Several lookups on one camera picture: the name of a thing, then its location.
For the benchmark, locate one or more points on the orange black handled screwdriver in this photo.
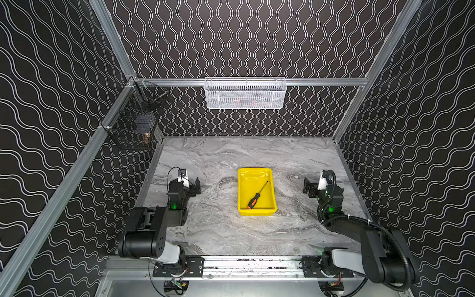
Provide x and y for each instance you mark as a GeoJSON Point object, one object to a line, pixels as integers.
{"type": "Point", "coordinates": [252, 203]}

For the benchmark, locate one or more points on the yellow plastic bin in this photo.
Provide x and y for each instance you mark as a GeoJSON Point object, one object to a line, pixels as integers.
{"type": "Point", "coordinates": [250, 181]}

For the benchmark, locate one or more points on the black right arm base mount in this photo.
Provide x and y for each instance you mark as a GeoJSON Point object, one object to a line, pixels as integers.
{"type": "Point", "coordinates": [322, 267]}

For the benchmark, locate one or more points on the black wire wall basket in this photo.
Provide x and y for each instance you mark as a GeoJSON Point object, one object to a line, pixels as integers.
{"type": "Point", "coordinates": [134, 126]}

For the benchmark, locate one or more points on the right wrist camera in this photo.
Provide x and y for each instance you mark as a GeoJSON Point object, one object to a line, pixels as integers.
{"type": "Point", "coordinates": [322, 184]}

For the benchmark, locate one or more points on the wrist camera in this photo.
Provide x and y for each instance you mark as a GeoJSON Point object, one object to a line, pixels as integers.
{"type": "Point", "coordinates": [183, 176]}
{"type": "Point", "coordinates": [322, 184]}

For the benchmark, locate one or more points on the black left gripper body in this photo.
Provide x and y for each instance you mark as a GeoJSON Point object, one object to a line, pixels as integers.
{"type": "Point", "coordinates": [193, 186]}

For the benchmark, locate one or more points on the aluminium left side rail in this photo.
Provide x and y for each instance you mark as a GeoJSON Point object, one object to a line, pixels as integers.
{"type": "Point", "coordinates": [20, 262]}

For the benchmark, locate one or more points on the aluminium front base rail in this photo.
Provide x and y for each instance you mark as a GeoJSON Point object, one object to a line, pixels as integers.
{"type": "Point", "coordinates": [227, 268]}

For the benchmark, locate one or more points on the aluminium right corner post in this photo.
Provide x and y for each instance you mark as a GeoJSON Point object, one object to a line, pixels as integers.
{"type": "Point", "coordinates": [401, 24]}

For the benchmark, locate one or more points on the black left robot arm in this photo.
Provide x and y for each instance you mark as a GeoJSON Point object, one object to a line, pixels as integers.
{"type": "Point", "coordinates": [144, 236]}

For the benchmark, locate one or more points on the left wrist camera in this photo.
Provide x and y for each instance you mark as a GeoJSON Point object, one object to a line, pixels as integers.
{"type": "Point", "coordinates": [183, 176]}

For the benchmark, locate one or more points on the clear perforated wall basket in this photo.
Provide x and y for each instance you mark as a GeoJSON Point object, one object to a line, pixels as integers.
{"type": "Point", "coordinates": [245, 96]}

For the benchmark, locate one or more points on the aluminium horizontal back rail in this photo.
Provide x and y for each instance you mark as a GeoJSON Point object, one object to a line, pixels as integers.
{"type": "Point", "coordinates": [290, 82]}

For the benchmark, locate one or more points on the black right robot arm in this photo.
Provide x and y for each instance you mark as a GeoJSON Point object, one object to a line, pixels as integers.
{"type": "Point", "coordinates": [384, 256]}

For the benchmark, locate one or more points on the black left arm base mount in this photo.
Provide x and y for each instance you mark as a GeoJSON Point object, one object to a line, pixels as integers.
{"type": "Point", "coordinates": [178, 267]}

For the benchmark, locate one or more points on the aluminium corner frame post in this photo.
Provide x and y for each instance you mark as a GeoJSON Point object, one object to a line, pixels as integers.
{"type": "Point", "coordinates": [104, 17]}

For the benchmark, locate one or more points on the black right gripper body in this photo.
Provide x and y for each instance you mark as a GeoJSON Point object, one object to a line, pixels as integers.
{"type": "Point", "coordinates": [312, 187]}

